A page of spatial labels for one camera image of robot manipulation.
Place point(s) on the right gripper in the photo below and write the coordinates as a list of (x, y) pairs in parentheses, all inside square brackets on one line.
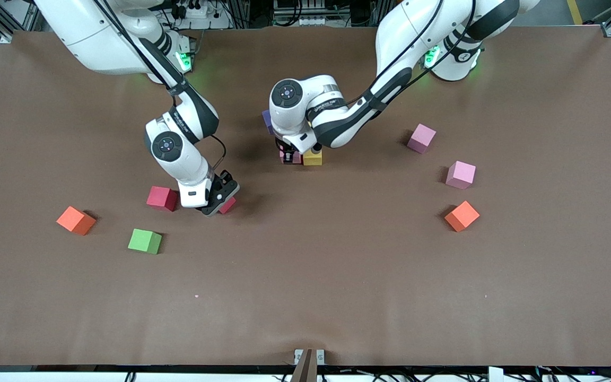
[(224, 182)]

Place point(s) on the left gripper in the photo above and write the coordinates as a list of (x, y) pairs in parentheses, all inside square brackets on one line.
[(286, 147)]

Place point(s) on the notched pink foam cube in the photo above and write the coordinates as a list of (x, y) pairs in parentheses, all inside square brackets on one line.
[(299, 158)]

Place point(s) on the yellow foam cube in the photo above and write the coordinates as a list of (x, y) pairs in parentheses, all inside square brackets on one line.
[(313, 159)]

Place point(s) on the red foam cube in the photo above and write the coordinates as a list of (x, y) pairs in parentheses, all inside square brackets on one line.
[(160, 196), (228, 207)]

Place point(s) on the purple foam cube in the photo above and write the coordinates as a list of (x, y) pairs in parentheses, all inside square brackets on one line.
[(267, 121)]

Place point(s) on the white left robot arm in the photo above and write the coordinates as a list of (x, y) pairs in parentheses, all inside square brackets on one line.
[(417, 21)]

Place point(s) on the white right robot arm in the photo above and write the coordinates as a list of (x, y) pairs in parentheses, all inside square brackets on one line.
[(98, 32)]

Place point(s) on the green foam cube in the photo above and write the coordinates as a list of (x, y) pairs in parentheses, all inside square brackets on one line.
[(143, 240)]

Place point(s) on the dusky pink foam cube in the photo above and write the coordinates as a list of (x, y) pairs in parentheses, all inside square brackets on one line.
[(421, 138)]

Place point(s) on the white electrical box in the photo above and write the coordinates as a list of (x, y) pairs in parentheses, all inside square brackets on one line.
[(313, 20)]

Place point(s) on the table cover sheet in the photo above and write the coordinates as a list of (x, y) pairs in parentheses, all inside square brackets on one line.
[(305, 297)]

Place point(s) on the orange foam cube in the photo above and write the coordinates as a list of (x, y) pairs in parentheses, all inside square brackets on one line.
[(462, 214), (75, 218)]

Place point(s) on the light pink foam cube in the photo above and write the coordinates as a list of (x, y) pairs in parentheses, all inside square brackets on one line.
[(461, 173)]

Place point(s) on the white power strip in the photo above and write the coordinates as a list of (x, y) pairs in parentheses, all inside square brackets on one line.
[(204, 24)]

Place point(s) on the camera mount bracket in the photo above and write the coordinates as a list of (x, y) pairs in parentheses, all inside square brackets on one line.
[(305, 371)]

